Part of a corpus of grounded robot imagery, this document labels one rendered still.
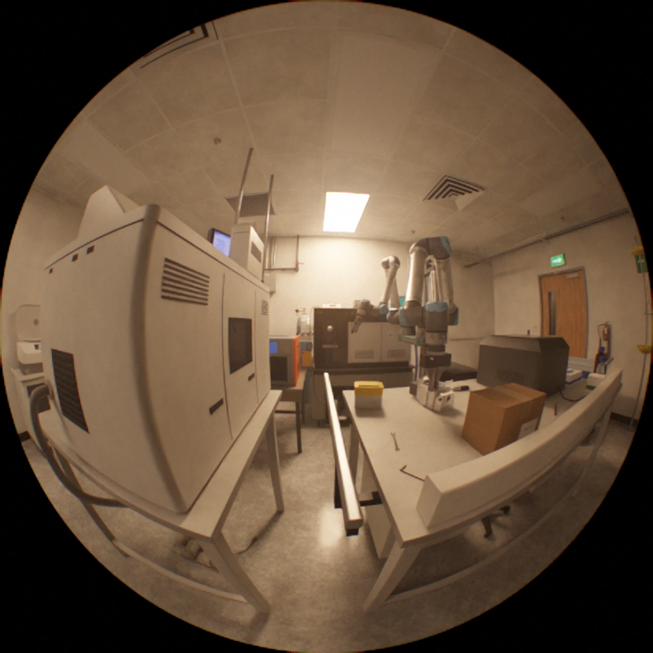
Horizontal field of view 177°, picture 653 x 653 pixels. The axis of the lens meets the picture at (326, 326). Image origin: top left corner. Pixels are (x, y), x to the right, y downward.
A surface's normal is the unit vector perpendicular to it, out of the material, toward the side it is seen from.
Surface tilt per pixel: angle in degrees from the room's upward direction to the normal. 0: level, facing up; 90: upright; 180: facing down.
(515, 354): 90
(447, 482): 0
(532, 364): 90
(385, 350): 90
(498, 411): 90
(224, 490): 0
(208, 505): 0
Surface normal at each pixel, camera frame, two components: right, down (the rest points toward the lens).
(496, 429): -1.00, 0.00
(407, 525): 0.00, -1.00
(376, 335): 0.04, 0.01
